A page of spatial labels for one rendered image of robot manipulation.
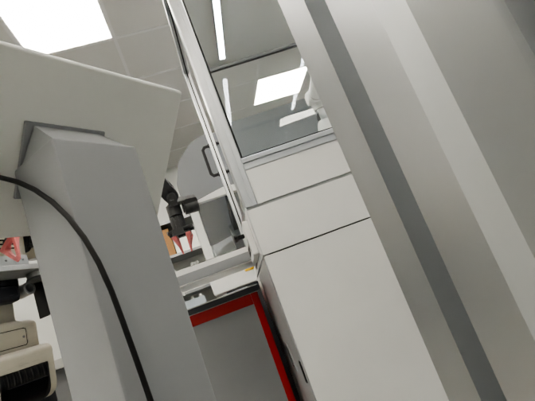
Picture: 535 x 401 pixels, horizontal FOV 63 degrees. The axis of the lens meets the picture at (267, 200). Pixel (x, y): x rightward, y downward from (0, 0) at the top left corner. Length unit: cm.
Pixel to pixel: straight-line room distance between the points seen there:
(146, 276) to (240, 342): 121
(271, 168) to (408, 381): 69
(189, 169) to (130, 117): 182
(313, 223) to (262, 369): 83
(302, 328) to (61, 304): 70
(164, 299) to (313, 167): 72
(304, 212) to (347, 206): 13
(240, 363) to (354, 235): 85
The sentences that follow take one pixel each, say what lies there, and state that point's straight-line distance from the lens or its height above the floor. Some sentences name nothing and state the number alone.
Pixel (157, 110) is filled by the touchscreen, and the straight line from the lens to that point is 97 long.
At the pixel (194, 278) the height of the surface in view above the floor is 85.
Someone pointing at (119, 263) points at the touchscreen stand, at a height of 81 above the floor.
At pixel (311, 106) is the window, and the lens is 139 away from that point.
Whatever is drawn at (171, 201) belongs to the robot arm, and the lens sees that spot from 174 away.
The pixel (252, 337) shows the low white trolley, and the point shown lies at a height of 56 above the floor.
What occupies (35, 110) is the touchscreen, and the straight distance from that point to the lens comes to 82.
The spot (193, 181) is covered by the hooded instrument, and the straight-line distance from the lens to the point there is 270.
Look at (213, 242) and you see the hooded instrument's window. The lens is 263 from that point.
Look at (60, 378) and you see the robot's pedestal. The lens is 224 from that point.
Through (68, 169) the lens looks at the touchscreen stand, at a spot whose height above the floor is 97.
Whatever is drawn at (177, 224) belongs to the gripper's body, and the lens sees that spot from 176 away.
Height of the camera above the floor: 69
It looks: 12 degrees up
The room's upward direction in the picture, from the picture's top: 21 degrees counter-clockwise
